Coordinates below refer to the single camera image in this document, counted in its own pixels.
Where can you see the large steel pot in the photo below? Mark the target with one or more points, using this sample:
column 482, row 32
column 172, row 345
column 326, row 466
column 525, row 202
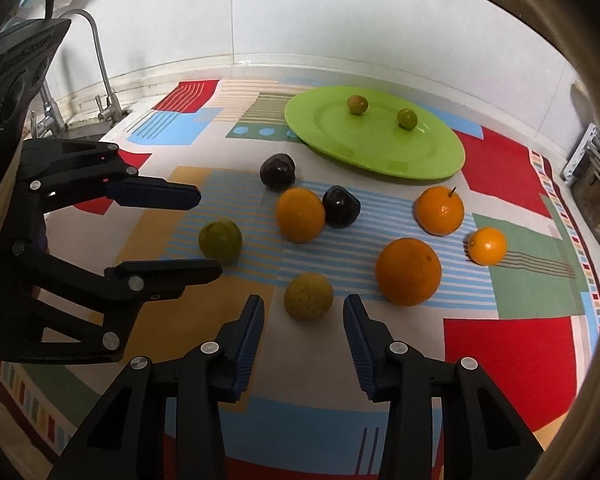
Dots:
column 595, row 205

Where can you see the green plate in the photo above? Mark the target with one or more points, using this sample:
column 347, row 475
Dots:
column 380, row 146

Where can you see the small orange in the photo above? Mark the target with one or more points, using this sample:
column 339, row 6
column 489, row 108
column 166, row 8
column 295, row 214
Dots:
column 487, row 246

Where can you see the metal sink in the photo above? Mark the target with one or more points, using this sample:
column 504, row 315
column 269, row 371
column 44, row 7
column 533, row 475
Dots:
column 87, row 132

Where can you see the orange with stem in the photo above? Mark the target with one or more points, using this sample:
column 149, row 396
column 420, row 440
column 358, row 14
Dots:
column 439, row 211

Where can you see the dark purple plum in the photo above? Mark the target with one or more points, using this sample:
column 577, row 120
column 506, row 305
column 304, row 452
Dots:
column 341, row 206
column 277, row 172

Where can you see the small brownish green fruit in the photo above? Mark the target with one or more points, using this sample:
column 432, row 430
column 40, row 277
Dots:
column 357, row 104

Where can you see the large orange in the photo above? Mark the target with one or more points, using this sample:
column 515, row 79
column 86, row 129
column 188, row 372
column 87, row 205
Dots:
column 408, row 272

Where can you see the speckled yellow green fruit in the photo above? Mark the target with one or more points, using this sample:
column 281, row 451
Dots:
column 308, row 296

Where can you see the tall gooseneck metal faucet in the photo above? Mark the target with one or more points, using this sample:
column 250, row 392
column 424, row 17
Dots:
column 111, row 102

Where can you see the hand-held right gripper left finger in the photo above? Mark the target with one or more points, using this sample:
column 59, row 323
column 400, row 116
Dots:
column 247, row 342

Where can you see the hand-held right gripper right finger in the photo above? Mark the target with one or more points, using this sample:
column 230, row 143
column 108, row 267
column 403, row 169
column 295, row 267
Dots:
column 361, row 345

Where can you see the short metal faucet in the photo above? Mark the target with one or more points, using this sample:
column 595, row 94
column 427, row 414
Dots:
column 47, row 115

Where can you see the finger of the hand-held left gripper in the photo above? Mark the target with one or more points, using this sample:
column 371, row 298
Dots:
column 155, row 194
column 170, row 275

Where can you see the medium orange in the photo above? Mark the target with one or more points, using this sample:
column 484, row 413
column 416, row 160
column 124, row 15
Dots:
column 300, row 215

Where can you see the colourful printed tablecloth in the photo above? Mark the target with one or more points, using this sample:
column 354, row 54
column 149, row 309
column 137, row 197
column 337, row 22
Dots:
column 500, row 175

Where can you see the green lime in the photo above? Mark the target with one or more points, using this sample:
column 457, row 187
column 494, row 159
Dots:
column 220, row 241

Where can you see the white perforated metal rack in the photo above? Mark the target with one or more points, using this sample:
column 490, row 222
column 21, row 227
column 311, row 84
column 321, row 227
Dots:
column 580, row 152

